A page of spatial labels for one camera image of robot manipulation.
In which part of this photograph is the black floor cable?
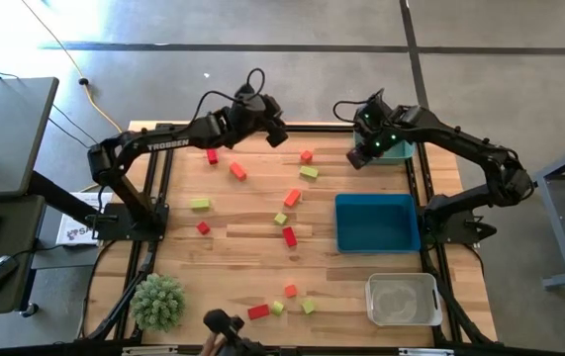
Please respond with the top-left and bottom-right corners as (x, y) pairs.
(0, 61), (100, 149)

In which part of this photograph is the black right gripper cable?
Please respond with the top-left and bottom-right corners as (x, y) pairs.
(331, 88), (385, 124)

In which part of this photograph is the dark grey desk top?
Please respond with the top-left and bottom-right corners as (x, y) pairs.
(0, 194), (47, 317)

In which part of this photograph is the black table cable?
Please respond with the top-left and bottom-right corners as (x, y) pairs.
(79, 239), (115, 340)

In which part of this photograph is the white plastic bin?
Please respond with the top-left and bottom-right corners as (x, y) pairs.
(364, 272), (443, 327)

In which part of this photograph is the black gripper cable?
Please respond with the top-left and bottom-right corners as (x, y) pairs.
(190, 67), (267, 125)
(331, 88), (385, 124)

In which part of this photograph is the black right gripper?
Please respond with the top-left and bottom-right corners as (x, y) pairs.
(345, 91), (410, 170)

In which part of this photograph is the person's hand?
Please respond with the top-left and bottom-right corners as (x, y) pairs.
(198, 331), (224, 356)

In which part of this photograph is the yellow floor cable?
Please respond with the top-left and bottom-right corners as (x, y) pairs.
(20, 0), (124, 134)

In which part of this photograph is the black desk support beam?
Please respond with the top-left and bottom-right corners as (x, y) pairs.
(27, 170), (103, 226)

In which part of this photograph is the blue plastic bin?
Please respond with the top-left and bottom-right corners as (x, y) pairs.
(334, 192), (423, 255)

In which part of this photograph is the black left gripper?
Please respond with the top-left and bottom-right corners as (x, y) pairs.
(227, 96), (289, 148)

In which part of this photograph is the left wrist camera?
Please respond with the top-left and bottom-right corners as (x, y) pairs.
(235, 86), (268, 113)

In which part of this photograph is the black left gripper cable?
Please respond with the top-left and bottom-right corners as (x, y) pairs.
(190, 67), (267, 125)

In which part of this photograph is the green artificial plant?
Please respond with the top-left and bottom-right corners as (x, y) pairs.
(129, 273), (187, 333)

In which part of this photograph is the grey metal table frame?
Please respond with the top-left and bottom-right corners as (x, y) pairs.
(513, 136), (565, 291)

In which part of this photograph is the white paper sign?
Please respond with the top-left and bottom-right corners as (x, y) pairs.
(55, 191), (115, 247)

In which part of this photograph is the red long wooden block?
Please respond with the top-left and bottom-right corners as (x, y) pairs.
(281, 225), (299, 248)
(246, 304), (271, 321)

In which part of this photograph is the teal plastic bin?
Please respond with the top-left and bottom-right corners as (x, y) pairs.
(353, 131), (417, 166)

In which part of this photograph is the silver frame bracket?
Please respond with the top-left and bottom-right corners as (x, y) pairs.
(398, 347), (455, 356)
(122, 344), (180, 356)

